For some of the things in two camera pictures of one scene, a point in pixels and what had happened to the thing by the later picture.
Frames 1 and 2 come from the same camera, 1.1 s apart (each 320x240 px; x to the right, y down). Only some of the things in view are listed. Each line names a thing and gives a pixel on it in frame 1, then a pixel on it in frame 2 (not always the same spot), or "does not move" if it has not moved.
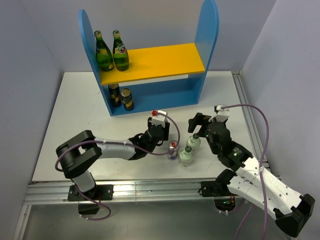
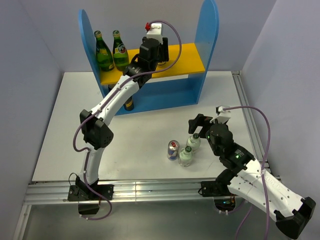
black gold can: x=127 y=99 does not move
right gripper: x=199 y=119 does not move
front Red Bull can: x=173 y=154 does not move
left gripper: x=165 y=128 to x=163 y=47
